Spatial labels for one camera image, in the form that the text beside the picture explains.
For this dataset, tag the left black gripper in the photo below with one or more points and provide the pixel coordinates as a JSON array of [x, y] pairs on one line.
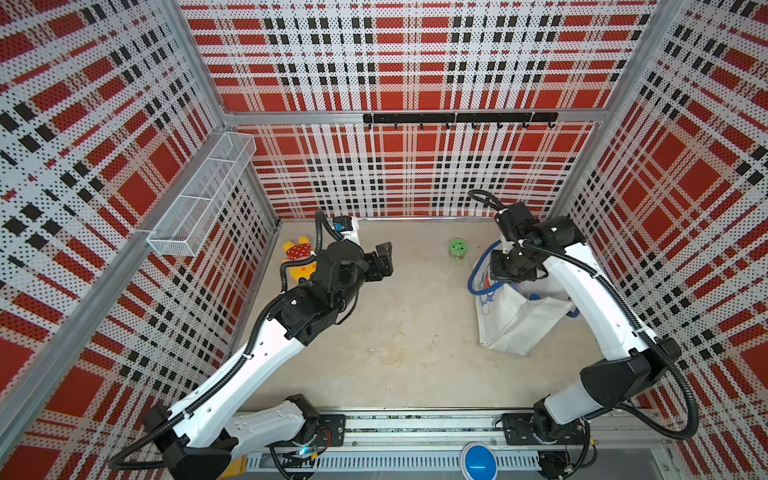
[[376, 273]]

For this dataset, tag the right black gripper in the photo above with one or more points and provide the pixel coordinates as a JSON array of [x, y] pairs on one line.
[[497, 274]]

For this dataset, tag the white canvas cartoon bag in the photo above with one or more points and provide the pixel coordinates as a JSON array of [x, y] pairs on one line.
[[515, 317]]

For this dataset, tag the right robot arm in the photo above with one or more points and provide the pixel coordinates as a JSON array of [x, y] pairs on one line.
[[634, 357]]

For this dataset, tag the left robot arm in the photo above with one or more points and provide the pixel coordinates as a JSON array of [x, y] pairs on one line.
[[200, 435]]

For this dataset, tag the green lidded small jar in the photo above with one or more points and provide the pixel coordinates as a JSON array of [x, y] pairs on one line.
[[457, 249]]

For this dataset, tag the yellow red plush toy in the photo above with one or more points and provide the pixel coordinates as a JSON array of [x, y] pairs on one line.
[[299, 250]]

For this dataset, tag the blue round button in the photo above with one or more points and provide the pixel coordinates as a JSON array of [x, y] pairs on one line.
[[477, 462]]

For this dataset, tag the yellow box at base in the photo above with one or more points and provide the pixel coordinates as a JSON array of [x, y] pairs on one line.
[[235, 469]]

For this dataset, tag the black hook rail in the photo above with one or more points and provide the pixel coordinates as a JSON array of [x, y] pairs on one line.
[[449, 118]]

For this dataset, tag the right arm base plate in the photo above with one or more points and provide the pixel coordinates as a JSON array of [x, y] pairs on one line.
[[530, 428]]

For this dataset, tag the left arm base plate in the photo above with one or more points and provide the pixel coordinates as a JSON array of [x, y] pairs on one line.
[[328, 430]]

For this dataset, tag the white wire mesh basket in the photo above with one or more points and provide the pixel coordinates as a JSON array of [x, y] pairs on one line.
[[189, 220]]

